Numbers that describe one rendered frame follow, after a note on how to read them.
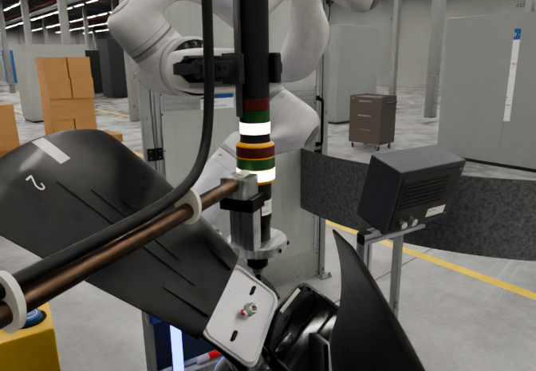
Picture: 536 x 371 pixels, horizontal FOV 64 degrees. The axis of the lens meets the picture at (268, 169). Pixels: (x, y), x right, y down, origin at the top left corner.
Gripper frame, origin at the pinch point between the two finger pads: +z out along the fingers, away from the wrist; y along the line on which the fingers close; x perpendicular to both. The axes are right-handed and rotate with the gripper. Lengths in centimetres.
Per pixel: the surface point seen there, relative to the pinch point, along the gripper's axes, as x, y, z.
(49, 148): -6.9, 20.1, -3.1
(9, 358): -45, 28, -31
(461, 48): 16, -546, -359
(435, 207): -40, -76, -32
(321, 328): -24.5, 0.0, 12.5
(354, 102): -67, -483, -509
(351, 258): -6.5, 12.9, 30.3
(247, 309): -22.9, 5.6, 8.1
